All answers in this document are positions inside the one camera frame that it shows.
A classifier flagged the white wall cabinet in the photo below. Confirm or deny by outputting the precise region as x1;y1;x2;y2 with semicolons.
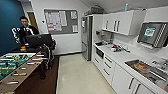
101;9;147;36

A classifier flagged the person in black shirt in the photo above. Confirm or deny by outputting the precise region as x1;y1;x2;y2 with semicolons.
11;15;41;51

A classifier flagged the brown wooden door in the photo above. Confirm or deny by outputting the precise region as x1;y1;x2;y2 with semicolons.
27;12;39;30

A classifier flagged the steel paper towel dispenser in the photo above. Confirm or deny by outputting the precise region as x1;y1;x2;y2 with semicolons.
136;21;168;50

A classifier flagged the bottle on cabinet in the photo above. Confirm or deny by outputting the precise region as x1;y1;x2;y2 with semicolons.
124;3;130;12

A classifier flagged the grey bulletin board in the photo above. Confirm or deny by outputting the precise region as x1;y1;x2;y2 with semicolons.
43;8;80;36

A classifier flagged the stainless steel sink basin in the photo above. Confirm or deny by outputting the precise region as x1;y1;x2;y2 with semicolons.
124;58;168;88

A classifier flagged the white drawer stack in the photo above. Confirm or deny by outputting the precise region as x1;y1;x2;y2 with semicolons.
101;53;117;85

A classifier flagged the dark storage basket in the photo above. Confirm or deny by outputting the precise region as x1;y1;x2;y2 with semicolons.
84;5;103;16

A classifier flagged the dish rack with dishes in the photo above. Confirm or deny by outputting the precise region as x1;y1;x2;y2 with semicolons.
109;42;131;54

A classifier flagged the green foosball table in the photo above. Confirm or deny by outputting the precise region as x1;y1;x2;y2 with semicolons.
0;51;46;94

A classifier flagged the white drawer under microwave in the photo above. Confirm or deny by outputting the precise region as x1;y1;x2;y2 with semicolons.
93;56;104;68

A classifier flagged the stainless steel refrigerator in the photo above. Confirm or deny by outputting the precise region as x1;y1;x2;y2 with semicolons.
80;15;95;62

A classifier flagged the white sink base cabinet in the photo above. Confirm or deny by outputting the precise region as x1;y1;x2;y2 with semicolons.
111;63;158;94

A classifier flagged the orange bowl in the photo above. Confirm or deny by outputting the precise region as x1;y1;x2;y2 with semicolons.
135;62;149;71

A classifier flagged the small colourful object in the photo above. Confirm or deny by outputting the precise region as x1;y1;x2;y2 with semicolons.
20;45;28;52

